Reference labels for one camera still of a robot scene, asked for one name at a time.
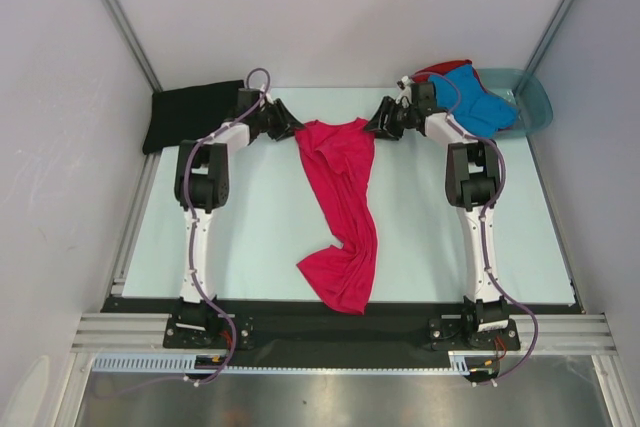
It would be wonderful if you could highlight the blue t shirt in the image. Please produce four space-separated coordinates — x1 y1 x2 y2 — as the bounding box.
428 64 518 138

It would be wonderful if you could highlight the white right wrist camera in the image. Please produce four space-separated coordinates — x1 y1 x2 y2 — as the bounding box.
396 76 413 90

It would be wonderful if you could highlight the left aluminium corner post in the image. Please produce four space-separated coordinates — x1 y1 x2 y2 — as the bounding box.
100 0 163 93

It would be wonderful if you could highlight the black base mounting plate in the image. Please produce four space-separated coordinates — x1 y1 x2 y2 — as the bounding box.
99 296 586 371

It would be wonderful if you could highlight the teal plastic basin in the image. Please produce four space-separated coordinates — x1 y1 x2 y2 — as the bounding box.
477 68 553 140

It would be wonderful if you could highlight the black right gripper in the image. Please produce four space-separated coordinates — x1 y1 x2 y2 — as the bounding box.
362 97 417 142

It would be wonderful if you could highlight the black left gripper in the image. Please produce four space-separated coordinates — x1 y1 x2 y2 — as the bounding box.
255 99 306 142

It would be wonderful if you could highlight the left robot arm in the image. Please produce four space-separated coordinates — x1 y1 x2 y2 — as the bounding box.
163 88 304 349

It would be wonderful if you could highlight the red t shirt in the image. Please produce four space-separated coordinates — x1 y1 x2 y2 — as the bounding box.
413 59 472 81

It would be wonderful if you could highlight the aluminium front rail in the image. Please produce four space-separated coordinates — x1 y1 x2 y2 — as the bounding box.
72 313 617 378

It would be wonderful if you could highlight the aluminium corner post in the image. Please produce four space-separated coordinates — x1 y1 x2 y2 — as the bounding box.
524 0 577 75
100 0 163 93

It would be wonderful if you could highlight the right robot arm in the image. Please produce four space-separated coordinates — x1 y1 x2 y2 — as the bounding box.
364 77 509 348

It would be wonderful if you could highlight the folded black t shirt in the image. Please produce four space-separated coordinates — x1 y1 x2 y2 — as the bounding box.
142 80 244 155

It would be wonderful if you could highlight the right aluminium corner post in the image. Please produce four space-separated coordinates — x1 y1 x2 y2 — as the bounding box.
524 0 577 75

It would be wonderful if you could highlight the pink t shirt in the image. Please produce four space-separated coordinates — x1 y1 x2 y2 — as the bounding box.
295 118 378 315

